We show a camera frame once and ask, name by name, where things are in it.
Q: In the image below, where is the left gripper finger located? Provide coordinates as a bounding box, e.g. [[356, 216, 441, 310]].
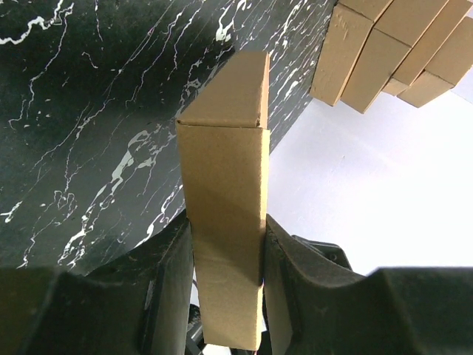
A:
[[1, 214, 194, 354]]

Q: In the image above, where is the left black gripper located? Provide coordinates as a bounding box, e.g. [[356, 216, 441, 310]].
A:
[[264, 218, 472, 354]]

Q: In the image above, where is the top small stacked cardboard box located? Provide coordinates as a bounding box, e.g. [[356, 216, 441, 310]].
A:
[[398, 16, 472, 108]]

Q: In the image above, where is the large stacked cardboard box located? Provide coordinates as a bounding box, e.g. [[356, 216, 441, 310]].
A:
[[341, 0, 446, 114]]

